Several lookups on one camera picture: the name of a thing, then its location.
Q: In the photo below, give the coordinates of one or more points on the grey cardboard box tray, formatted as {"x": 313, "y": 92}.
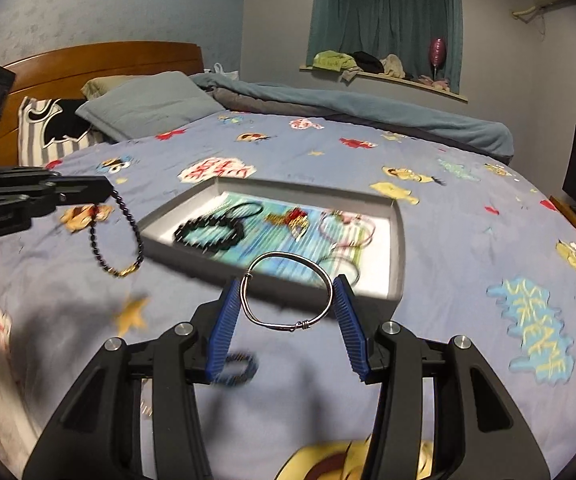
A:
{"x": 168, "y": 237}

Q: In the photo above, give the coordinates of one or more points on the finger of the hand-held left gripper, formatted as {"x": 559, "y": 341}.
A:
{"x": 83, "y": 185}
{"x": 13, "y": 212}

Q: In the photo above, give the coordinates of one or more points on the blue duvet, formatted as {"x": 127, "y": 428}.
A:
{"x": 368, "y": 110}

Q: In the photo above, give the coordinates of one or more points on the pink cloth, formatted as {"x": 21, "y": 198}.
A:
{"x": 433, "y": 82}

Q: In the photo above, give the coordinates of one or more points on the blue-green printed paper sheet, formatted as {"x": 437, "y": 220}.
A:
{"x": 278, "y": 240}

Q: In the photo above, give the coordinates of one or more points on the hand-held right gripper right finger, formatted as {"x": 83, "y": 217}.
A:
{"x": 350, "y": 325}

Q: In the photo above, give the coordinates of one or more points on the green cloth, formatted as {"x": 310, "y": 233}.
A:
{"x": 330, "y": 60}

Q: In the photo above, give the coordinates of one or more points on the beige cloth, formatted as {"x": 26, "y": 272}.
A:
{"x": 393, "y": 66}

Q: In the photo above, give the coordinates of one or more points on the wooden headboard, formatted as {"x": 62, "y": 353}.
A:
{"x": 118, "y": 60}

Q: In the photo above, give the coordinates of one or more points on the grey-blue pillow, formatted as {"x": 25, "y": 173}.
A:
{"x": 153, "y": 105}

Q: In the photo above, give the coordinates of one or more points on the grey blanket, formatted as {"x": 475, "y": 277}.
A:
{"x": 248, "y": 102}

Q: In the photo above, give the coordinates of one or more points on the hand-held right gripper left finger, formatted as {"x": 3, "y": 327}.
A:
{"x": 225, "y": 320}

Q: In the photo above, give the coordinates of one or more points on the clear thin bangle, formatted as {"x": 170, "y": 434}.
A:
{"x": 353, "y": 267}

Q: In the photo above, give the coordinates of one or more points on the olive pillow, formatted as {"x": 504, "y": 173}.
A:
{"x": 103, "y": 87}

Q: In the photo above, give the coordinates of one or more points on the striped pillow with black print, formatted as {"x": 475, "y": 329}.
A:
{"x": 35, "y": 130}

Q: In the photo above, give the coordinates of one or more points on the white air conditioner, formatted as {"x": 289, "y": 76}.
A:
{"x": 548, "y": 0}

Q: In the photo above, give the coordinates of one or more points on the black cloth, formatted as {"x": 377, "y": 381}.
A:
{"x": 368, "y": 62}

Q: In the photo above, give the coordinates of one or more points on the pink glass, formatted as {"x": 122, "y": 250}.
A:
{"x": 438, "y": 50}

